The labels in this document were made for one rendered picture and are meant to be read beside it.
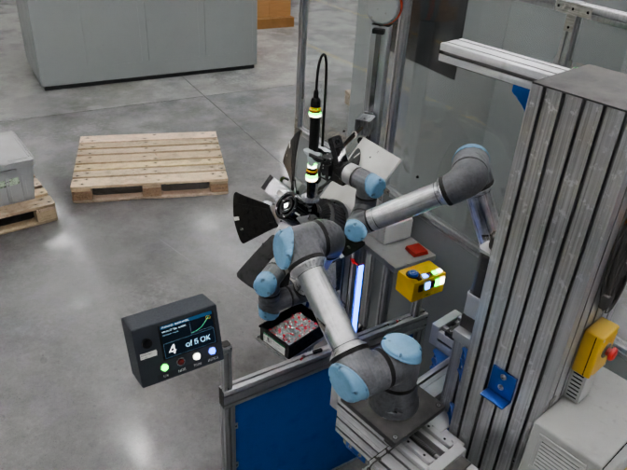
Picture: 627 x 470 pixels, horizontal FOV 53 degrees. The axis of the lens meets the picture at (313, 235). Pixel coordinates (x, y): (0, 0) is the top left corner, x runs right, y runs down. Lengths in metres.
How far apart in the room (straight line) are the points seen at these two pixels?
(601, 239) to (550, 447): 0.57
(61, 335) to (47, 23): 4.36
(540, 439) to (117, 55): 6.71
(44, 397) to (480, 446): 2.29
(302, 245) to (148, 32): 6.14
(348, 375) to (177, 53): 6.55
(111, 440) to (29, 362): 0.76
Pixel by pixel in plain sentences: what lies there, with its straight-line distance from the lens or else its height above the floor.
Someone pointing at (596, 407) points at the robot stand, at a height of 1.23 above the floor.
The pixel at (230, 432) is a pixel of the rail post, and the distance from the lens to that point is 2.35.
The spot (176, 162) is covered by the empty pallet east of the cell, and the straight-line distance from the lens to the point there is 5.39.
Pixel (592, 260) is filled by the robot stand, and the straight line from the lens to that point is 1.50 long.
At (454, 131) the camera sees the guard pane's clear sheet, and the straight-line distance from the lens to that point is 2.77.
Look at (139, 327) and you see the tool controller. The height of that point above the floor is 1.25.
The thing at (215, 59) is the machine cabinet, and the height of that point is 0.17.
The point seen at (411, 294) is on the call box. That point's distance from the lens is 2.40.
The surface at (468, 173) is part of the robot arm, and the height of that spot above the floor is 1.62.
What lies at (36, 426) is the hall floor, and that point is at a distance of 3.42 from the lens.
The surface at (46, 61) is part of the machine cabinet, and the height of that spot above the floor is 0.33.
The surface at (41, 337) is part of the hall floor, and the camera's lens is 3.91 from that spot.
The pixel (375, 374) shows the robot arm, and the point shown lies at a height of 1.24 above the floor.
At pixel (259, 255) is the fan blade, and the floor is 1.04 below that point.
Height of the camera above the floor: 2.43
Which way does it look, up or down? 32 degrees down
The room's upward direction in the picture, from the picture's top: 3 degrees clockwise
